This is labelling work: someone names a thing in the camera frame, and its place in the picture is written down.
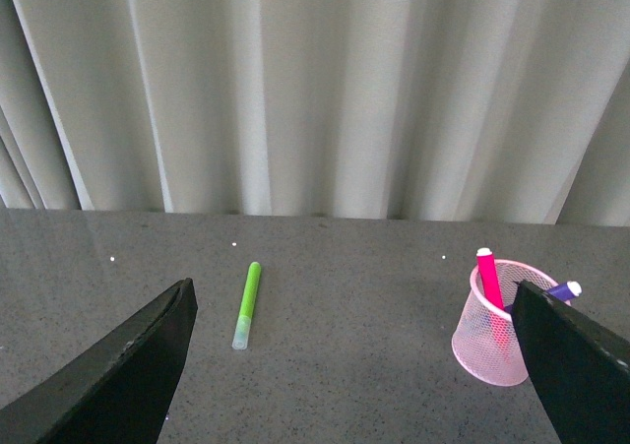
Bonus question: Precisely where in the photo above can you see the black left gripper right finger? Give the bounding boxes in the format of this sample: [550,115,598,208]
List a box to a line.
[511,281,629,443]

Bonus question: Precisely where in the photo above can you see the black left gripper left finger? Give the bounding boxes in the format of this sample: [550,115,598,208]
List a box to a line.
[1,279,198,443]

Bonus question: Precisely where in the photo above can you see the pink marker pen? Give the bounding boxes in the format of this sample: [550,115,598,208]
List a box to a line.
[474,247,515,351]

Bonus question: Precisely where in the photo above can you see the pink mesh cup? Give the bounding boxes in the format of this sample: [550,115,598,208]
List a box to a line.
[451,259,558,387]

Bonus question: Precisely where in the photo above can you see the green marker pen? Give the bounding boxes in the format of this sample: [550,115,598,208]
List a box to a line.
[231,262,262,350]

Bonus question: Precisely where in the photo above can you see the white curtain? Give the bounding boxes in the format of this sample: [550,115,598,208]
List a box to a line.
[1,0,629,226]

